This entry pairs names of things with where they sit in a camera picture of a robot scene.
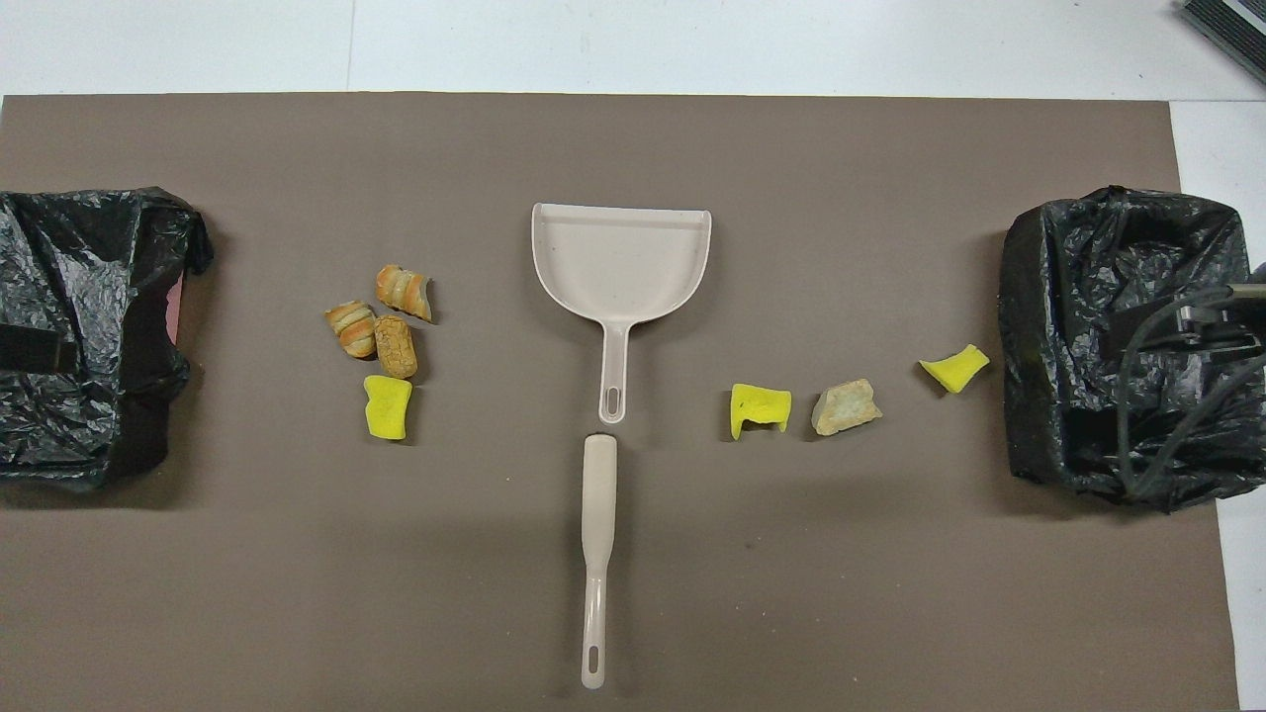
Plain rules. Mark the beige hand brush black bristles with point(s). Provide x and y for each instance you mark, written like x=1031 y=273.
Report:
x=599 y=494

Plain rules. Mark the pale toast bread chunk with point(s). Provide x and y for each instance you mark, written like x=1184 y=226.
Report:
x=844 y=407

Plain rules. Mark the striped croissant piece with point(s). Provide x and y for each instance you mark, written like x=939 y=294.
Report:
x=353 y=328

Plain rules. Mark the brown oblong bread roll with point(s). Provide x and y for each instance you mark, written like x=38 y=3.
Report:
x=396 y=346

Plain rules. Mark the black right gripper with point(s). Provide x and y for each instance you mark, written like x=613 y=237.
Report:
x=1147 y=331

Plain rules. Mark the yellow green scrub sponge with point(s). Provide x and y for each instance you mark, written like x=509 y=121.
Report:
x=387 y=405

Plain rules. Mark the right black bag bin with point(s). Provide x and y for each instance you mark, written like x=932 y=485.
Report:
x=1088 y=297

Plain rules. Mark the notched yellow sponge piece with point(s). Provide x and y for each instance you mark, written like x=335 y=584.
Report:
x=757 y=400

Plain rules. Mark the pink bin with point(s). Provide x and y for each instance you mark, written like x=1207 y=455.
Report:
x=175 y=307

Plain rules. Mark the beige plastic dustpan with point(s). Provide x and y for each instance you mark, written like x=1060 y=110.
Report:
x=618 y=257

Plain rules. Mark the dark ribbed grille object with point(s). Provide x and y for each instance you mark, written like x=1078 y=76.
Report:
x=1231 y=30

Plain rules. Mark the small yellow sponge wedge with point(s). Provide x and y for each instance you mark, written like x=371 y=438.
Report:
x=954 y=369

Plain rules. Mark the brown table mat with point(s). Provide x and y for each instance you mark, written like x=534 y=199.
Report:
x=633 y=593

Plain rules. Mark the black trash bag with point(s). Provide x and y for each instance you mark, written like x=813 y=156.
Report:
x=59 y=257

